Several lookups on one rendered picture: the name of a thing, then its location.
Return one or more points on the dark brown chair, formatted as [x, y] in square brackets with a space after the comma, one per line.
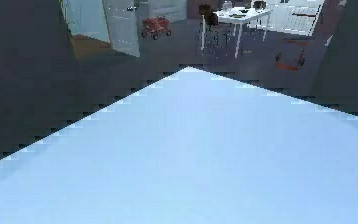
[208, 15]

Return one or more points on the pale blue worktop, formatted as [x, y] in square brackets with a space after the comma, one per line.
[193, 150]

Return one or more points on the red toy wagon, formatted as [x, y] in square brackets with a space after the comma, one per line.
[156, 26]

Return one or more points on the white room door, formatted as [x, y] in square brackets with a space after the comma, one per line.
[122, 25]

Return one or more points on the white dining table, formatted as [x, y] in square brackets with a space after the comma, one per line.
[242, 20]

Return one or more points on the green plate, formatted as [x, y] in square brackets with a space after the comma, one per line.
[237, 15]

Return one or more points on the clear glass jar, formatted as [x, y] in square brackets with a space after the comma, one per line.
[226, 5]

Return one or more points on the dark pot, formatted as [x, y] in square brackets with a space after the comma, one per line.
[259, 4]

